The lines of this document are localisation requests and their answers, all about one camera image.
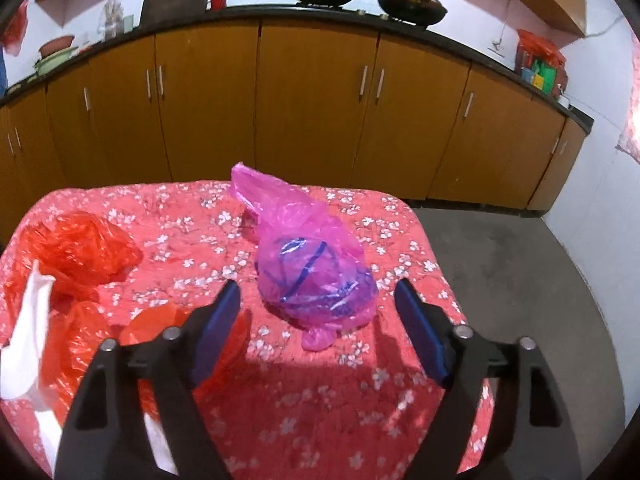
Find red bag on bottles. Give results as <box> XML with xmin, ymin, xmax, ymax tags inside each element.
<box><xmin>516</xmin><ymin>29</ymin><xmax>567</xmax><ymax>68</ymax></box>

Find white wall cable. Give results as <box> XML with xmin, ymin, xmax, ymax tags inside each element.
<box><xmin>492</xmin><ymin>0</ymin><xmax>626</xmax><ymax>47</ymax></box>

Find red floral blanket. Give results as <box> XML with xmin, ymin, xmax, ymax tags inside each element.
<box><xmin>0</xmin><ymin>180</ymin><xmax>496</xmax><ymax>480</ymax></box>

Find magenta plastic bag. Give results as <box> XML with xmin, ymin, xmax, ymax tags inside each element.
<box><xmin>229</xmin><ymin>162</ymin><xmax>378</xmax><ymax>353</ymax></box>

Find glass jar with bag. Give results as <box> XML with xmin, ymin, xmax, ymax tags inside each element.
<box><xmin>97</xmin><ymin>0</ymin><xmax>133</xmax><ymax>41</ymax></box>

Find red hanging plastic bag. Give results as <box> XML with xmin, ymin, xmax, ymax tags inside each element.
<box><xmin>2</xmin><ymin>0</ymin><xmax>31</xmax><ymax>56</ymax></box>

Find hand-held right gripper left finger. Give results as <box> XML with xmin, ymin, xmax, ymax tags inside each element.
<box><xmin>52</xmin><ymin>279</ymin><xmax>242</xmax><ymax>480</ymax></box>

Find green box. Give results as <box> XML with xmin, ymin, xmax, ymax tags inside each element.
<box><xmin>530</xmin><ymin>57</ymin><xmax>557</xmax><ymax>92</ymax></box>

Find wooden base cabinets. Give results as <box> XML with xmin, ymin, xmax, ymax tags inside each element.
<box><xmin>0</xmin><ymin>15</ymin><xmax>586</xmax><ymax>241</ymax></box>

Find black wok with lid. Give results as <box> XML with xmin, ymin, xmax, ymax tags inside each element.
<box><xmin>376</xmin><ymin>0</ymin><xmax>450</xmax><ymax>27</ymax></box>

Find red-brown basin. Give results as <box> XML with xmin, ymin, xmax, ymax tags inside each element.
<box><xmin>39</xmin><ymin>35</ymin><xmax>76</xmax><ymax>58</ymax></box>

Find dark cutting board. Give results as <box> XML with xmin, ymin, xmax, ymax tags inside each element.
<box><xmin>139</xmin><ymin>0</ymin><xmax>212</xmax><ymax>28</ymax></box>

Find pink floral curtain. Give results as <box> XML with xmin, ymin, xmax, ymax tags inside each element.
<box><xmin>616</xmin><ymin>35</ymin><xmax>640</xmax><ymax>163</ymax></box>

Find gas stove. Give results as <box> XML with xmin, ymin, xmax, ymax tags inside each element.
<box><xmin>292</xmin><ymin>2</ymin><xmax>431</xmax><ymax>28</ymax></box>

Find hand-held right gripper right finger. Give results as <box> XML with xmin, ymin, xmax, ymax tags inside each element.
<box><xmin>394</xmin><ymin>278</ymin><xmax>583</xmax><ymax>480</ymax></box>

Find black kitchen countertop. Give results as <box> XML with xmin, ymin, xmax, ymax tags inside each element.
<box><xmin>0</xmin><ymin>2</ymin><xmax>595</xmax><ymax>131</ymax></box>

